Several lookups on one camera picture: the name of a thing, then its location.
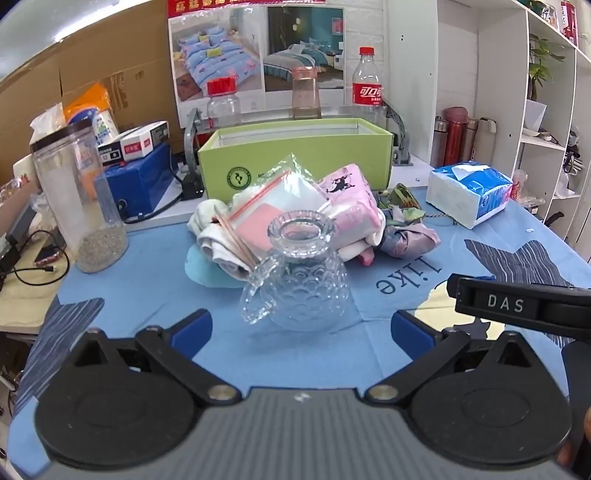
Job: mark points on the white cloth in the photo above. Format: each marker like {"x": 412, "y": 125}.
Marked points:
{"x": 207, "y": 217}

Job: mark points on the blue printed tablecloth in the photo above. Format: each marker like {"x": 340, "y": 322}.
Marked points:
{"x": 161, "y": 295}

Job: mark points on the clear zip bag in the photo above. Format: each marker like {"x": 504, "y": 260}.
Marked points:
{"x": 281, "y": 203}

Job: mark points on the bedding wall poster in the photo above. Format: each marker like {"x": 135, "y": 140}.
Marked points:
{"x": 217, "y": 55}

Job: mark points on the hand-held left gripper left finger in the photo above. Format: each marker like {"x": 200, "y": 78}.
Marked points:
{"x": 191, "y": 330}

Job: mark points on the person's right hand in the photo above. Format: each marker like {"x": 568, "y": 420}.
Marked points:
{"x": 587, "y": 427}

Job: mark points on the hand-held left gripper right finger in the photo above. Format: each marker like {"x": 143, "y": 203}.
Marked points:
{"x": 411, "y": 332}

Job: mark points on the blue white tissue pack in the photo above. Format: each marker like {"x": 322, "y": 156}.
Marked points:
{"x": 466, "y": 194}

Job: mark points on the dark phone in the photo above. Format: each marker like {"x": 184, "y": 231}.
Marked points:
{"x": 48, "y": 256}

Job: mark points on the green camouflage cloth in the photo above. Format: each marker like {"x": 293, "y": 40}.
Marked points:
{"x": 401, "y": 196}

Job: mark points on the clear textured glass jug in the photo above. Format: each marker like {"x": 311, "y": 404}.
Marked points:
{"x": 300, "y": 295}

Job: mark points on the red cap plastic jar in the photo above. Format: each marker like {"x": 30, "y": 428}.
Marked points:
{"x": 224, "y": 108}

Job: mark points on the white plastic packet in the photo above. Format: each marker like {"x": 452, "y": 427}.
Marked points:
{"x": 46, "y": 122}

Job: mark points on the dark floral cloth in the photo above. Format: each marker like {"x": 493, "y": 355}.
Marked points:
{"x": 406, "y": 235}

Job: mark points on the cream thermos flask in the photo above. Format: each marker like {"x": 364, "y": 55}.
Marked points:
{"x": 485, "y": 138}

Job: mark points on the tan thermos flask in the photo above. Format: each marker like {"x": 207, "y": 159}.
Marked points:
{"x": 471, "y": 136}

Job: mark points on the small black device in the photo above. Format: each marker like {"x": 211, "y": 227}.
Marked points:
{"x": 575, "y": 154}

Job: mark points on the red can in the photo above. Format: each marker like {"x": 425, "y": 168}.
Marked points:
{"x": 568, "y": 21}

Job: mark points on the light blue cloth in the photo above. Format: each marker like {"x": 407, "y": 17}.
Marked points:
{"x": 203, "y": 273}

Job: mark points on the brown cardboard box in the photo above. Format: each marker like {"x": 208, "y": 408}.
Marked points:
{"x": 101, "y": 55}

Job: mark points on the white black small box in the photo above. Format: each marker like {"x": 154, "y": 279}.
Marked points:
{"x": 134, "y": 145}

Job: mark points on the pink printed cloth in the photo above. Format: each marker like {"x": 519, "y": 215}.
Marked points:
{"x": 355, "y": 207}

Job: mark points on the white card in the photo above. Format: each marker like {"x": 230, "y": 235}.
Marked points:
{"x": 534, "y": 115}

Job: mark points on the pink cap glass jar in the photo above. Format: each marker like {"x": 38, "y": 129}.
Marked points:
{"x": 305, "y": 97}

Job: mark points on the blue metal device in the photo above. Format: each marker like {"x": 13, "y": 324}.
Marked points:
{"x": 143, "y": 182}

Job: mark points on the red label cola bottle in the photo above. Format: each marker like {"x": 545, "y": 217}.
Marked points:
{"x": 368, "y": 92}

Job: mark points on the clear canister with black lid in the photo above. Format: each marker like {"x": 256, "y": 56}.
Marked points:
{"x": 76, "y": 198}

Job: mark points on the green potted plant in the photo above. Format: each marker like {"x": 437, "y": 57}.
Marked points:
{"x": 538, "y": 69}

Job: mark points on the red thermos flask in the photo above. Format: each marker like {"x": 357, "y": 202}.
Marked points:
{"x": 455, "y": 134}

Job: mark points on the white shelf unit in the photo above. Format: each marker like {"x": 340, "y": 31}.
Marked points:
{"x": 503, "y": 69}

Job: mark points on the orange blue wipes packet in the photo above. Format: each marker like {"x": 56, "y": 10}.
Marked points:
{"x": 99, "y": 117}

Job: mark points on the grey clamp stand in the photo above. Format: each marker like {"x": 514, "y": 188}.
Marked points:
{"x": 190, "y": 138}
{"x": 400, "y": 134}

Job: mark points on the red clear snack bag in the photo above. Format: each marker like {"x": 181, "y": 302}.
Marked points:
{"x": 519, "y": 182}

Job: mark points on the green cardboard box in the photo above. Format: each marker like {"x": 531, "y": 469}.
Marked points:
{"x": 295, "y": 157}

